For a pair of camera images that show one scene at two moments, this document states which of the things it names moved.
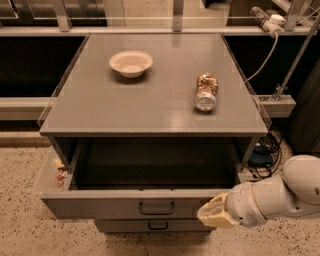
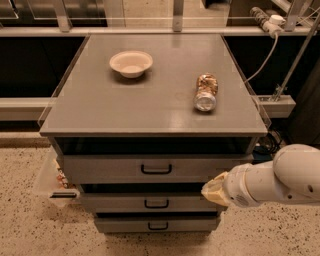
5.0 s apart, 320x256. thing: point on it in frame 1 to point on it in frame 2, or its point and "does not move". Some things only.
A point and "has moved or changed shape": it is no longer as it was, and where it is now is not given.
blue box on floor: (260, 158) does not move
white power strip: (272, 23) does not move
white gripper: (240, 203) to (237, 188)
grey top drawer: (140, 177) has moved or changed shape
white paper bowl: (131, 63) does not move
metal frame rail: (153, 31) does not move
